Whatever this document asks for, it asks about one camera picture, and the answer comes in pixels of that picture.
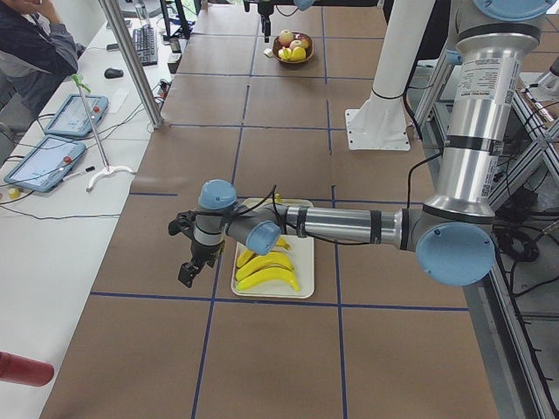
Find person in dark jacket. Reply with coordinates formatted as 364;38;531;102
1;0;85;116

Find blue teach pendant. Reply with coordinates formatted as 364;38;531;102
44;93;109;138
3;134;86;193

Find far blue teach pendant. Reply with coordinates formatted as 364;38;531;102
44;93;109;138

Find pink yellow apple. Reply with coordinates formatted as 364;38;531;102
278;30;294;47

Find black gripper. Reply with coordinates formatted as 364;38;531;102
258;0;274;42
168;210;224;287

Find red bottle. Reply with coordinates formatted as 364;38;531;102
1;352;54;387

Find near blue teach pendant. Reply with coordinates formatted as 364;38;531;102
3;134;86;193

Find cream bear tray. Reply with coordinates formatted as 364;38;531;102
231;197;316;299

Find white grabber stick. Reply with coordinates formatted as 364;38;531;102
71;73;136;193

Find black computer mouse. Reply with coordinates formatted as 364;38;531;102
104;67;124;79

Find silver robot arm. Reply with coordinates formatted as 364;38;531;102
168;1;551;286
242;0;379;43

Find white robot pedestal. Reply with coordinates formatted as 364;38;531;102
345;0;435;151

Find brown wicker basket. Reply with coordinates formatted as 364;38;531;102
272;30;314;65

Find aluminium frame post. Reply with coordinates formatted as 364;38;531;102
99;0;163;129

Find black keyboard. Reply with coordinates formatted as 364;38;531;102
132;25;158;66

